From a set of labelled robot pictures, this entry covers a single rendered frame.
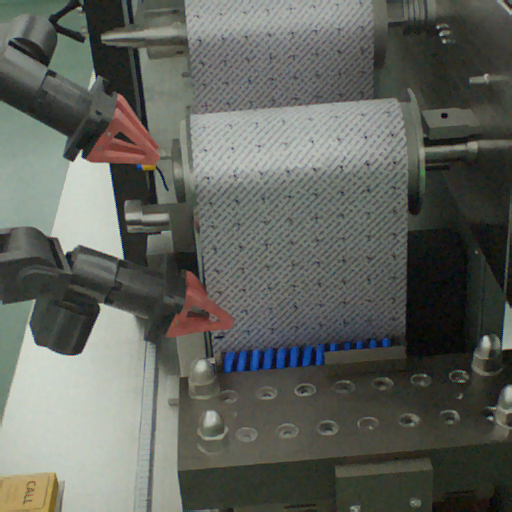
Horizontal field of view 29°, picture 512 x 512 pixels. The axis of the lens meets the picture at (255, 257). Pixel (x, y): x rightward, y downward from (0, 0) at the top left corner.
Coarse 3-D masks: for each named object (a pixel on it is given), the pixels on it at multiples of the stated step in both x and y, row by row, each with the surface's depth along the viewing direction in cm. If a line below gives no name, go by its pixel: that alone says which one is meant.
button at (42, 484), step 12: (0, 480) 117; (12, 480) 117; (24, 480) 117; (36, 480) 117; (48, 480) 117; (0, 492) 116; (12, 492) 115; (24, 492) 115; (36, 492) 115; (48, 492) 115; (0, 504) 114; (12, 504) 114; (24, 504) 114; (36, 504) 113; (48, 504) 113
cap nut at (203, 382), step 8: (200, 360) 110; (208, 360) 111; (192, 368) 110; (200, 368) 110; (208, 368) 110; (192, 376) 111; (200, 376) 110; (208, 376) 110; (216, 376) 112; (192, 384) 111; (200, 384) 110; (208, 384) 111; (216, 384) 112; (192, 392) 112; (200, 392) 111; (208, 392) 111; (216, 392) 112
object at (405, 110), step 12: (408, 108) 110; (408, 120) 108; (180, 132) 109; (408, 132) 108; (408, 144) 107; (408, 156) 107; (408, 168) 108; (408, 180) 109; (408, 192) 110; (192, 204) 109; (192, 216) 111
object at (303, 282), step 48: (240, 240) 111; (288, 240) 111; (336, 240) 111; (384, 240) 112; (240, 288) 114; (288, 288) 114; (336, 288) 115; (384, 288) 115; (240, 336) 117; (288, 336) 118; (336, 336) 118; (384, 336) 118
